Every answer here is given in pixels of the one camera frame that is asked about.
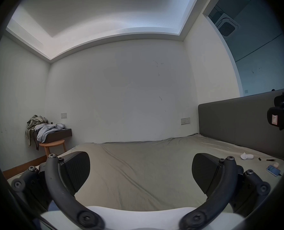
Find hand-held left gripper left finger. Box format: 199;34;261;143
11;151;106;230

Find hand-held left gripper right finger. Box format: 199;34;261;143
179;153;271;230

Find round wooden stool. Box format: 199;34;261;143
39;139;67;157

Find smartphone with lit screen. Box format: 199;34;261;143
266;165;281;177

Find grey padded headboard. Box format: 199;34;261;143
198;88;284;162

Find pale grey crumpled garment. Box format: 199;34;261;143
34;123;66;143

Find olive crumpled garment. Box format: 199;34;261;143
25;115;49;147

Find bed with beige sheet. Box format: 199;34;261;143
3;133;284;215

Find dark wall shelf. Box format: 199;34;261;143
37;128;72;144

